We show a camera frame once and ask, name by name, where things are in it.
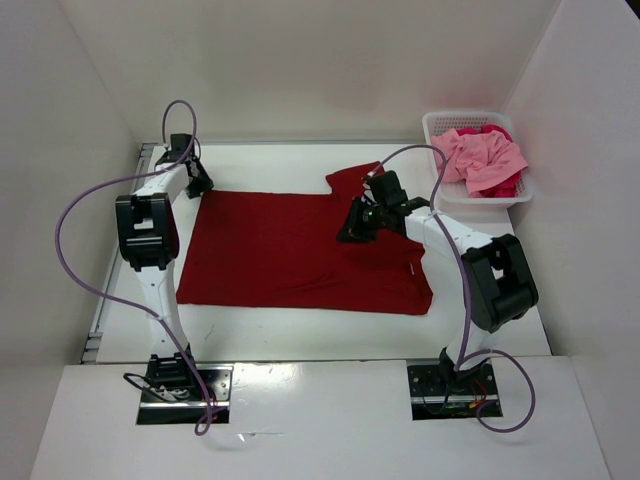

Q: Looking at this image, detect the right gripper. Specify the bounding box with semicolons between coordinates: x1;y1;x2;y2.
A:
335;195;387;243

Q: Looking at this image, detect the red t-shirt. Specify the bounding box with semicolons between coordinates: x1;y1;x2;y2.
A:
176;164;433;316

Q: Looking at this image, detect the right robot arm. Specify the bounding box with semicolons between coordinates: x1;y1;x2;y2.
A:
337;197;539;393

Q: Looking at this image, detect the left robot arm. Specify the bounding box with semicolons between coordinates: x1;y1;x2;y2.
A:
115;147;213;400

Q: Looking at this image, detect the light pink t-shirt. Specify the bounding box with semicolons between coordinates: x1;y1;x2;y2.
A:
430;124;528;198

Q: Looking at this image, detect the white plastic basket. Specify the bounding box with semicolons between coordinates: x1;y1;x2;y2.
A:
423;111;533;210

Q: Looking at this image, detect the hot pink t-shirt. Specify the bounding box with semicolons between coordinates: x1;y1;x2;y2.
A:
455;124;527;198

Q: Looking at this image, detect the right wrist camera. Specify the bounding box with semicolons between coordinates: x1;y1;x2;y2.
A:
365;171;408;208

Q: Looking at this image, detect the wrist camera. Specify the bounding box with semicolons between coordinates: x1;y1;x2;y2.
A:
365;171;408;208
167;133;196;163

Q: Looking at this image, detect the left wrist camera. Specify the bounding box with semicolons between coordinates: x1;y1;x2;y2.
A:
167;133;196;163

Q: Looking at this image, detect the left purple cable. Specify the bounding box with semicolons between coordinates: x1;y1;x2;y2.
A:
55;100;221;435

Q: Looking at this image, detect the purple cable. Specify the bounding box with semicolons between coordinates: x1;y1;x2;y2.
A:
369;145;536;432
55;100;221;435

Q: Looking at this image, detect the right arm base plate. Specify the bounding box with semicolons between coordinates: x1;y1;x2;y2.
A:
406;363;499;406

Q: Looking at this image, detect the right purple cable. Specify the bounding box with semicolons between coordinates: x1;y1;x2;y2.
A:
369;145;536;432

